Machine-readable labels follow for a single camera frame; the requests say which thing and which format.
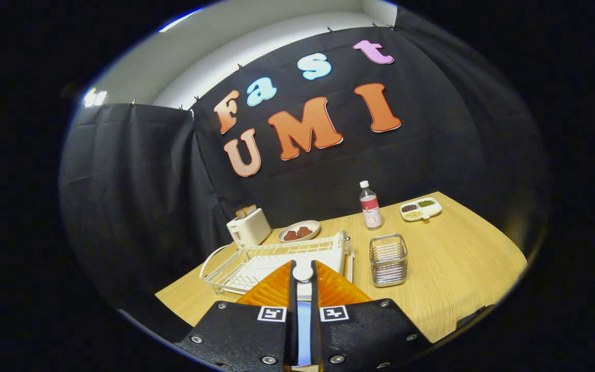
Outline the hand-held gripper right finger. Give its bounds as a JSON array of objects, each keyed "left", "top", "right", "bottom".
[{"left": 310, "top": 260, "right": 432, "bottom": 370}]

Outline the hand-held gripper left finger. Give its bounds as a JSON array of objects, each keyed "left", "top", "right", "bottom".
[{"left": 174, "top": 260, "right": 299, "bottom": 370}]

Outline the clear plastic water bottle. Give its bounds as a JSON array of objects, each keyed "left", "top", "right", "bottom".
[{"left": 359, "top": 180, "right": 383, "bottom": 230}]

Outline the white toaster cable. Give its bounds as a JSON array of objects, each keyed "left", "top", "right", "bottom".
[{"left": 199, "top": 244, "right": 232, "bottom": 280}]

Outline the small ceiling light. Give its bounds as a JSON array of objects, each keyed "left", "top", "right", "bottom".
[{"left": 83, "top": 89, "right": 108, "bottom": 107}]

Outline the metal wire basket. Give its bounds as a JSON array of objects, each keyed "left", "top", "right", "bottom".
[{"left": 369, "top": 234, "right": 409, "bottom": 287}]

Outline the white toaster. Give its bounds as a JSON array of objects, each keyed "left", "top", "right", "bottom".
[{"left": 227, "top": 208, "right": 272, "bottom": 247}]

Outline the white wire dish rack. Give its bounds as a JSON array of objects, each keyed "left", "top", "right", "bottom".
[{"left": 199, "top": 231, "right": 355, "bottom": 296}]

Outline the white divided tray with beans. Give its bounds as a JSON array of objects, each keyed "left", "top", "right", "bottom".
[{"left": 400, "top": 197, "right": 443, "bottom": 222}]

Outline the black backdrop cloth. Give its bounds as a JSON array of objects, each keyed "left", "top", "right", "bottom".
[{"left": 59, "top": 5, "right": 551, "bottom": 316}]

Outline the small white oval plate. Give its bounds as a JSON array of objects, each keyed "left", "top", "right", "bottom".
[{"left": 278, "top": 221, "right": 321, "bottom": 243}]

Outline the light blue plate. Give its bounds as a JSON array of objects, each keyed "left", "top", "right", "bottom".
[{"left": 292, "top": 261, "right": 315, "bottom": 366}]

